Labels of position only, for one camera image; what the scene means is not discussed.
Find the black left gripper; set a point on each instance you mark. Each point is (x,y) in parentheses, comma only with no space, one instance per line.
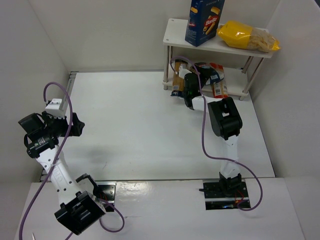
(69,126)

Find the tricolor fusilli pasta bag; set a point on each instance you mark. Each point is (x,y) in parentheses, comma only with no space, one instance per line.
(210,73)

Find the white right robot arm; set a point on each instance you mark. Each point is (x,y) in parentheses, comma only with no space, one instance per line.
(226,124)

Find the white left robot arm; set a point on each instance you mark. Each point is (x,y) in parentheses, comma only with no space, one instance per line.
(78,197)

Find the white two-tier shelf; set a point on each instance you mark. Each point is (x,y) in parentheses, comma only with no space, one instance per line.
(238,80)

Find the blue Barilla pasta box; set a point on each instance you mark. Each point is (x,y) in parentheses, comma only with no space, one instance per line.
(203,21)

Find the yellow pasta bag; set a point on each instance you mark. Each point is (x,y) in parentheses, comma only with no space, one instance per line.
(242,36)

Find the red spaghetti pack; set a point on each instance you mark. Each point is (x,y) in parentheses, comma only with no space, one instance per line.
(219,86)

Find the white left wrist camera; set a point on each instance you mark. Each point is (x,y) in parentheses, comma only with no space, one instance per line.
(55,109)

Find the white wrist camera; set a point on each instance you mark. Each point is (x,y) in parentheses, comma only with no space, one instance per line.
(183,71)
(55,109)

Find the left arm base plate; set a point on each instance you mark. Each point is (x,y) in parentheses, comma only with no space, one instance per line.
(106,190)

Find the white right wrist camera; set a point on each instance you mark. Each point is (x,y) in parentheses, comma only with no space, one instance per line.
(183,71)

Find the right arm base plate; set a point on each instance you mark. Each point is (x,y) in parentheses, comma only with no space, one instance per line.
(215,199)

